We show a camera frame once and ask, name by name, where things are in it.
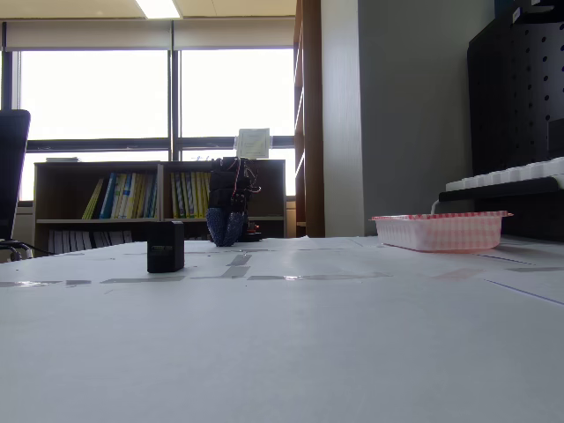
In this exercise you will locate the dark storage box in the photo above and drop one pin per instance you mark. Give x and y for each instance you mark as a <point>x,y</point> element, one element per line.
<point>529,9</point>

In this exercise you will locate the black office chair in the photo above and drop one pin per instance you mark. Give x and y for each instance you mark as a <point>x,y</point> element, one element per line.
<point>11,167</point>

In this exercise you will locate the white paper sign stand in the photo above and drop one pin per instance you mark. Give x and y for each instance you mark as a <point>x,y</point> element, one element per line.
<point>253,143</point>

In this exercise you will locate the ceiling light panel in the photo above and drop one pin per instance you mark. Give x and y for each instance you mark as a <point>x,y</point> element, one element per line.
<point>158,8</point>

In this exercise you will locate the flat paper stack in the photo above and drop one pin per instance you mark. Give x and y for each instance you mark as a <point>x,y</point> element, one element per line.
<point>62,159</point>

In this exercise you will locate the black pegboard panel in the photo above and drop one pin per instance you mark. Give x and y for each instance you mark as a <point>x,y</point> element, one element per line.
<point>511,101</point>

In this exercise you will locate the small black cube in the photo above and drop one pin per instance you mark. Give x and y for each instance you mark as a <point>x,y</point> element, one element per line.
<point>165,247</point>

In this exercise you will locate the narrow beige roller blind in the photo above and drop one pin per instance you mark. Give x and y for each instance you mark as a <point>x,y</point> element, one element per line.
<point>233,34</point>

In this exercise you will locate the black metal shelf ledge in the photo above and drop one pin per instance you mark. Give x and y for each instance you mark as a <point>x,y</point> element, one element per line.
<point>520,194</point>

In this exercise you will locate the low wooden bookshelf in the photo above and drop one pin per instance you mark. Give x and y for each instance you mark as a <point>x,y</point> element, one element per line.
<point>66,194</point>

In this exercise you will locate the white power strip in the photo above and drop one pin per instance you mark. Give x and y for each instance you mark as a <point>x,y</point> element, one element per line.
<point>506,176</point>

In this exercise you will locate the red checked paper tray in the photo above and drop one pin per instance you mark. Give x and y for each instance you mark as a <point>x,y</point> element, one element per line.
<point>440,233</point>

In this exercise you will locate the black power adapter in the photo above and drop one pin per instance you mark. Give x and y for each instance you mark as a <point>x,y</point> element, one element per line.
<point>556,138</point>

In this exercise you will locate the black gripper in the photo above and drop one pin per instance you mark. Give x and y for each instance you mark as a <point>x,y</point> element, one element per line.
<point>226,204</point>

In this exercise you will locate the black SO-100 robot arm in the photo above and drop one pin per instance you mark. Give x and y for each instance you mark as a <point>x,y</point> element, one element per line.
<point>252,237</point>

